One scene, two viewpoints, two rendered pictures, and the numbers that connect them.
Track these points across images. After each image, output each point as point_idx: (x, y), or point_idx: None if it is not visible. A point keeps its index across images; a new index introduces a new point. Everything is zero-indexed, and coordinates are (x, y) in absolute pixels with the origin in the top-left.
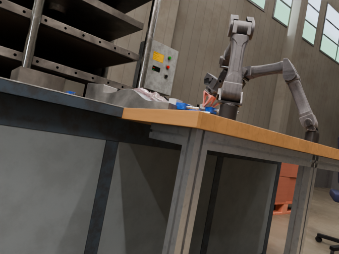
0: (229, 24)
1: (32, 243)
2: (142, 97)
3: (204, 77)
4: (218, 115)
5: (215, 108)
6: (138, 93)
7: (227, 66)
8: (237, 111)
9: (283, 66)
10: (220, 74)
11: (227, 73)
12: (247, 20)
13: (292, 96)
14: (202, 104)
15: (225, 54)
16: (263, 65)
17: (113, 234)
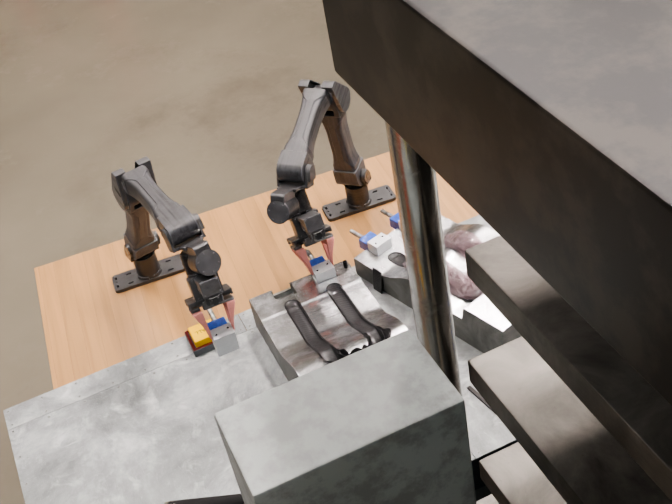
0: (345, 94)
1: None
2: (464, 224)
3: (324, 225)
4: (368, 194)
5: (310, 260)
6: (470, 225)
7: (289, 186)
8: (211, 308)
9: (153, 173)
10: (307, 197)
11: (355, 151)
12: (319, 83)
13: (149, 216)
14: (332, 265)
15: (313, 154)
16: (163, 192)
17: None
